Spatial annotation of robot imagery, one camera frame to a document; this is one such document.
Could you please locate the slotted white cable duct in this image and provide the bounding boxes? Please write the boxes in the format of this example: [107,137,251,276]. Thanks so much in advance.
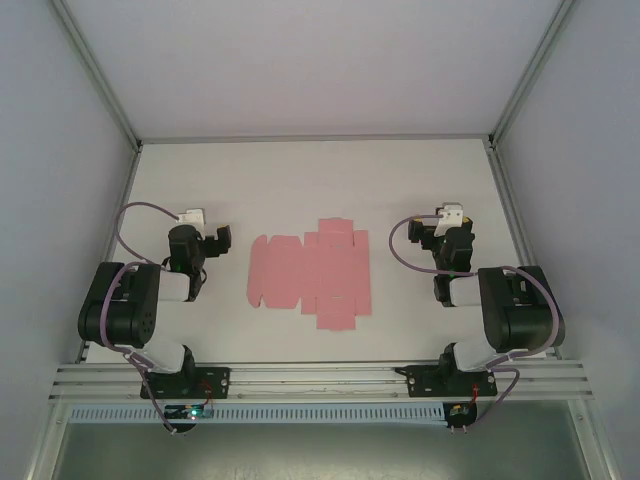
[67,403,447,428]

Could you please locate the pink paper box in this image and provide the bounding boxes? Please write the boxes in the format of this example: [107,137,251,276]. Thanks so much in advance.
[246,217,374,333]

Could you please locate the circuit board with green light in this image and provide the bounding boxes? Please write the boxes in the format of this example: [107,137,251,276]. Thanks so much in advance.
[164,404,216,421]

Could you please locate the aluminium table side rail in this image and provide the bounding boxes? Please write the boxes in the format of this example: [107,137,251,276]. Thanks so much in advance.
[74,147,144,364]
[483,142,564,359]

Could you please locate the aluminium frame post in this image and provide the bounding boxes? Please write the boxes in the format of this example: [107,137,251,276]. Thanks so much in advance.
[48,0,145,152]
[487,0,585,151]

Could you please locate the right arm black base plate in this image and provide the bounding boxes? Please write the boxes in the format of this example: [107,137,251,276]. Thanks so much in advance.
[394,364,499,400]

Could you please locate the aluminium mounting rail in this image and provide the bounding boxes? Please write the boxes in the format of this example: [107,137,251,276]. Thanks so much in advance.
[48,359,595,402]

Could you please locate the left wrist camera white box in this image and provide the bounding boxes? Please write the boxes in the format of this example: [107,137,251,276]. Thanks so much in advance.
[175,207,207,227]

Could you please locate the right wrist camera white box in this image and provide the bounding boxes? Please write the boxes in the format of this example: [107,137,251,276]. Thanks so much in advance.
[433,201,464,238]

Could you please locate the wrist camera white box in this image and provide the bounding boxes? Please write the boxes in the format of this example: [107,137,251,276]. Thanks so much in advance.
[433,201,464,238]
[175,207,207,227]

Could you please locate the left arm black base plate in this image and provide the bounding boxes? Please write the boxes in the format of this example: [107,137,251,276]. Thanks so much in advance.
[139,366,232,401]

